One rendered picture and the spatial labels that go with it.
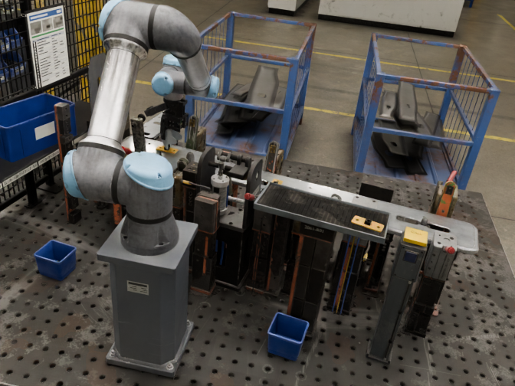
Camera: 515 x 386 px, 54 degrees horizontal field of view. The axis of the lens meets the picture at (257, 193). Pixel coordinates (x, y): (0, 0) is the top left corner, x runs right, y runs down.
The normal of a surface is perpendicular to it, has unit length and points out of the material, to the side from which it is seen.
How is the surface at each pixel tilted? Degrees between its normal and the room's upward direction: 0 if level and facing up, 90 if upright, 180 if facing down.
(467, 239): 0
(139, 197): 90
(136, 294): 90
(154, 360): 88
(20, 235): 0
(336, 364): 0
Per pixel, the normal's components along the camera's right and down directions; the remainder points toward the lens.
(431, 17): -0.17, 0.50
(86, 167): -0.04, -0.22
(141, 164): 0.22, -0.82
